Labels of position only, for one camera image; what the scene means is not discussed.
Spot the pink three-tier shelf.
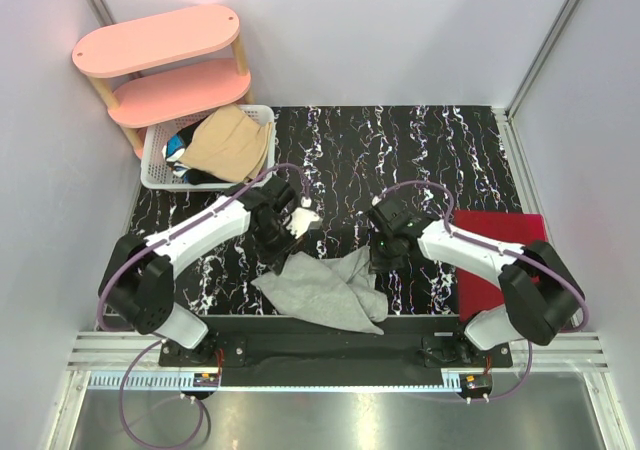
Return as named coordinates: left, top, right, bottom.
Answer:
left=72, top=4, right=254, bottom=156

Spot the red folded t shirt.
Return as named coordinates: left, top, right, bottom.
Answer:
left=454, top=209, right=547, bottom=322

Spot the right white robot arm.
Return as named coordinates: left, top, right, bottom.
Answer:
left=366, top=198, right=585, bottom=367

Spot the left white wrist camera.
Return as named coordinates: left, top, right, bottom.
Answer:
left=286, top=196, right=322, bottom=239

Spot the grey t shirt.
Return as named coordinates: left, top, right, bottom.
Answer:
left=252, top=246, right=388, bottom=335

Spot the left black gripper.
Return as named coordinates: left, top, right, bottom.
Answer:
left=252, top=218, right=304, bottom=274

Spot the white plastic basket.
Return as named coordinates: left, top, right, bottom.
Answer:
left=140, top=104, right=277, bottom=192

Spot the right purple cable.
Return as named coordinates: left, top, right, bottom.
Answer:
left=372, top=180, right=592, bottom=404

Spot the beige t shirt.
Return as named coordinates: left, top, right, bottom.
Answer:
left=178, top=105, right=274, bottom=183

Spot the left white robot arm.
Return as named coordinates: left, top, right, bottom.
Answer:
left=97, top=186, right=318, bottom=366

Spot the black blue white garment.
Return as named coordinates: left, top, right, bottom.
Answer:
left=162, top=122, right=222, bottom=185

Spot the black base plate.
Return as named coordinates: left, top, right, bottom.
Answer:
left=159, top=315, right=513, bottom=391

